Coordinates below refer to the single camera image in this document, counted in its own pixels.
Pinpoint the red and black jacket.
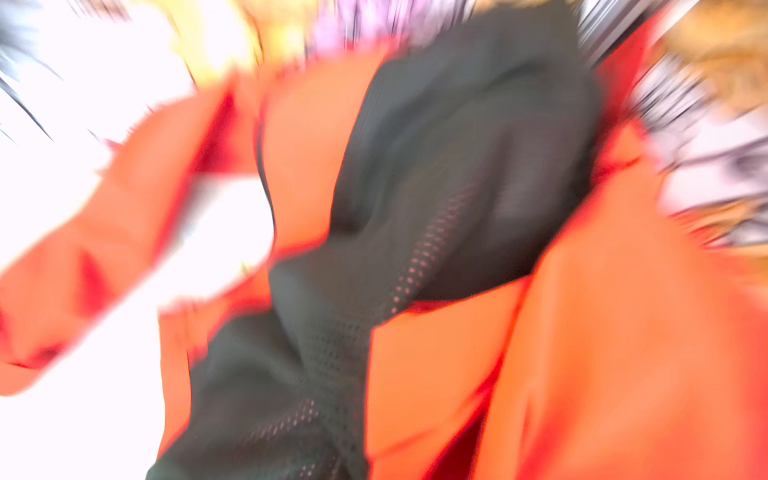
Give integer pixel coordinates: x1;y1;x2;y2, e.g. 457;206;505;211
1;11;767;479

